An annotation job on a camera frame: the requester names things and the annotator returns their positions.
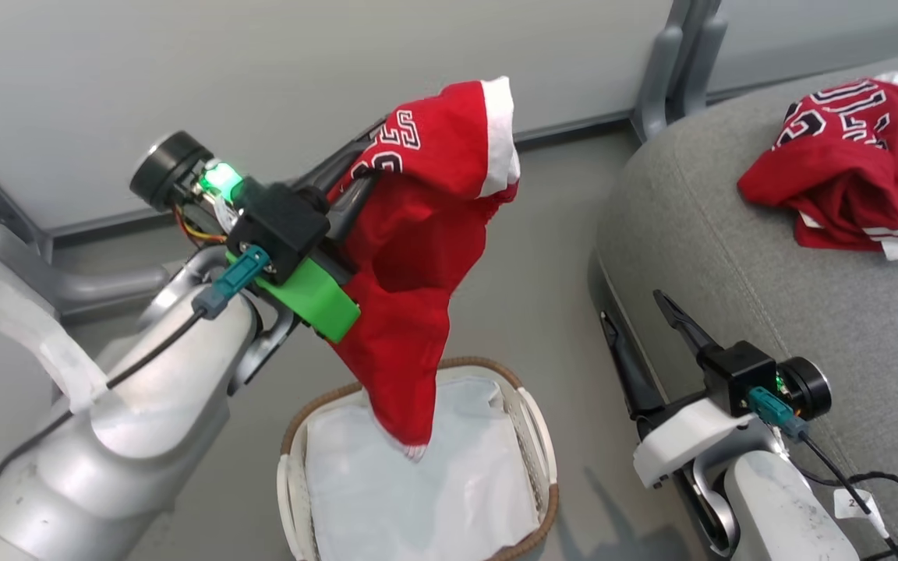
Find grey curved partition leg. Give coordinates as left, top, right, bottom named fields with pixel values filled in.
left=671, top=16, right=730, bottom=122
left=632, top=23, right=688, bottom=145

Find white cable tag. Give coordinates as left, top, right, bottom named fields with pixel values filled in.
left=833, top=489, right=889, bottom=540

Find woven laundry basket white handles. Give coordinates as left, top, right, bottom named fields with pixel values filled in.
left=276, top=357, right=560, bottom=561

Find grey fabric sofa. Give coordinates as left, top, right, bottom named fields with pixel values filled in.
left=588, top=47, right=898, bottom=561

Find red garment wide white band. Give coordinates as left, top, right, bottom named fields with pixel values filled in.
left=328, top=76, right=521, bottom=462

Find grey partition leg with caster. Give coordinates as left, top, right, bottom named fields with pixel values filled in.
left=0, top=222, right=173, bottom=320

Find white basket liner cloth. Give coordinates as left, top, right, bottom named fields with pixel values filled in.
left=305, top=376, right=541, bottom=561

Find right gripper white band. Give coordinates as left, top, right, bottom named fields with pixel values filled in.
left=599, top=290, right=833, bottom=489

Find black cable with teal connector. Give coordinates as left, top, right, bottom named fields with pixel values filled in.
left=0, top=245, right=272, bottom=492
left=747, top=387, right=898, bottom=561

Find red white jersey with trim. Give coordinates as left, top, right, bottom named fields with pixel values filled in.
left=737, top=72, right=898, bottom=262

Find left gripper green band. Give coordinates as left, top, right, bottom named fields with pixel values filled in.
left=129, top=118, right=387, bottom=344

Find white tape strip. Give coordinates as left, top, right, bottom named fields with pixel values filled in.
left=0, top=280, right=111, bottom=414

